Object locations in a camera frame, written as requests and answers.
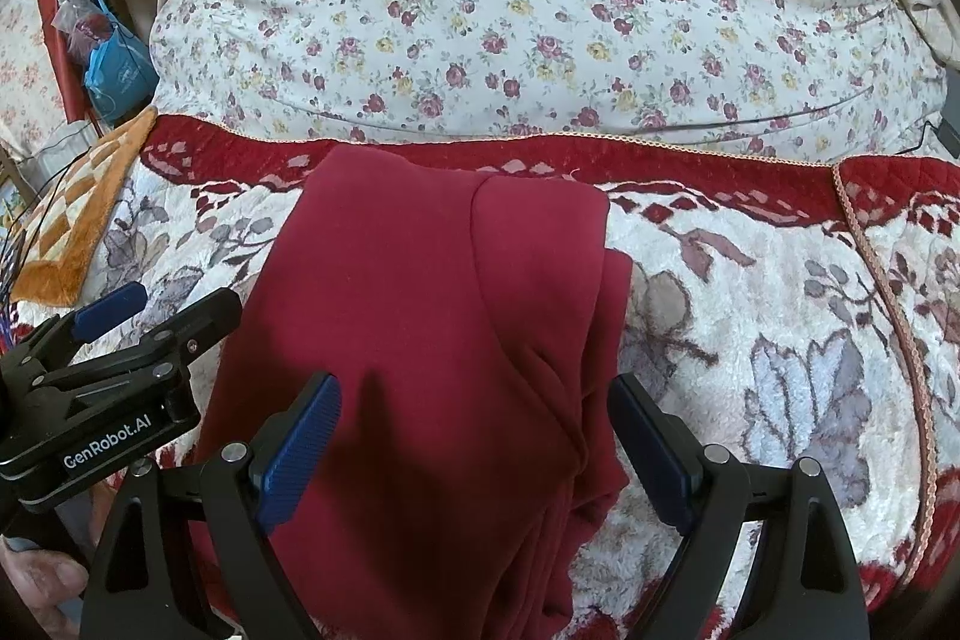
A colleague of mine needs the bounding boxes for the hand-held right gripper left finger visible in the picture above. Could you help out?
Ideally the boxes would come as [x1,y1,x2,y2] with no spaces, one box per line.
[79,371,343,640]

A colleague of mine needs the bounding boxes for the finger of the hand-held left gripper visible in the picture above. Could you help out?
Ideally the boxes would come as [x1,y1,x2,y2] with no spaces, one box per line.
[45,281,149,356]
[52,287,243,395]

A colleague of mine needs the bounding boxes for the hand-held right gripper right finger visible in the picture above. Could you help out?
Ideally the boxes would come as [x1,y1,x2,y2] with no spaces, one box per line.
[607,374,871,640]

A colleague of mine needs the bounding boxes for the dark red garment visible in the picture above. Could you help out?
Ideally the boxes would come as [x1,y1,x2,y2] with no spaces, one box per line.
[187,143,632,640]

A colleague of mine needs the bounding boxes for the person's left hand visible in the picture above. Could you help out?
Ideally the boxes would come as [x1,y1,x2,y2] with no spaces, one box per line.
[0,539,88,618]

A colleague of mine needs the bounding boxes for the orange checkered mat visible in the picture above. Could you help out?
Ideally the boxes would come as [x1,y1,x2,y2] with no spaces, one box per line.
[11,107,158,308]

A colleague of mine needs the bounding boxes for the red white floral plush blanket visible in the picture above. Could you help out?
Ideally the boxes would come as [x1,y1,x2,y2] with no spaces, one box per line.
[0,115,960,640]

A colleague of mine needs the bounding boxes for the blue plastic bag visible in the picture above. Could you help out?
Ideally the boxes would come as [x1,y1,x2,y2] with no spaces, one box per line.
[84,21,160,124]

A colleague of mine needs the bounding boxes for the floral cloth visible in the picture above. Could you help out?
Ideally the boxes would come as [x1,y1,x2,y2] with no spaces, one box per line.
[0,0,70,148]

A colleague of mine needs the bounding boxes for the red wooden furniture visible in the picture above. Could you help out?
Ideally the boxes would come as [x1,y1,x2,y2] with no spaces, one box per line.
[34,0,97,125]

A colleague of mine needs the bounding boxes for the clear plastic bag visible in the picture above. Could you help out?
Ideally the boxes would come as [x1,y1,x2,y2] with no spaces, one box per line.
[56,0,115,49]

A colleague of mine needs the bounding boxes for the white floral quilt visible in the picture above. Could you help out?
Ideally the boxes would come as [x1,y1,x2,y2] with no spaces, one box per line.
[148,0,947,158]

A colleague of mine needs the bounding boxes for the thin black cable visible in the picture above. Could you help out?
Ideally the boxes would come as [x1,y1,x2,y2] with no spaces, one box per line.
[300,83,947,155]

